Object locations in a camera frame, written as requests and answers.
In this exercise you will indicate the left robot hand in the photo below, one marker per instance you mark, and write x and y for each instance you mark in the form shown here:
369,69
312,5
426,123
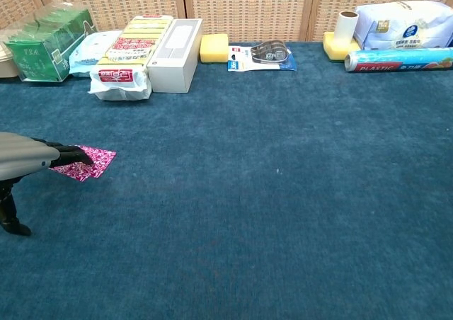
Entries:
24,153

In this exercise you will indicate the beige lidded food container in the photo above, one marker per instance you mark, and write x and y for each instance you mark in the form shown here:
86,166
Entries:
7,63

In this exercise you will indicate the clear box green tea bags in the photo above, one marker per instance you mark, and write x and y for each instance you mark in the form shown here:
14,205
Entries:
42,51

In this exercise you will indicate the light blue wet wipes pack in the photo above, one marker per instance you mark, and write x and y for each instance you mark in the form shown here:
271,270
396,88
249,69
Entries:
88,54

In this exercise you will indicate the yellow scouring sponge multipack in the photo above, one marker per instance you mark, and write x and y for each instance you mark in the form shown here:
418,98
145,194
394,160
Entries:
131,51

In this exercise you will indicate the white power strip box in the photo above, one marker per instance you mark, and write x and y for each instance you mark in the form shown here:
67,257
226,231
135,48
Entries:
173,61

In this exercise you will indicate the yellow sponge block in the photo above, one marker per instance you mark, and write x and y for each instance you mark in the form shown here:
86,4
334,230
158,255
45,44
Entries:
336,50
213,48

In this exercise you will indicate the blue carpet table mat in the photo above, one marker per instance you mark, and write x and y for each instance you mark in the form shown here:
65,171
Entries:
265,192

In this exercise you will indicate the correction tape blister pack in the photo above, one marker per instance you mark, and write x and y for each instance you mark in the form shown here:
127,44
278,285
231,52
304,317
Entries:
262,58

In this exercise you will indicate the white roll cardboard core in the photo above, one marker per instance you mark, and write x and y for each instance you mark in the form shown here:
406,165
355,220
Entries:
345,28

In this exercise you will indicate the blue plastic wrap roll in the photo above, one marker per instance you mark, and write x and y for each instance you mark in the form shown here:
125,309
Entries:
396,61

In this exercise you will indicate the white blue tissue pack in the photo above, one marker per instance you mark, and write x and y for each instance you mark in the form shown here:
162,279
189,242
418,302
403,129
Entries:
400,26

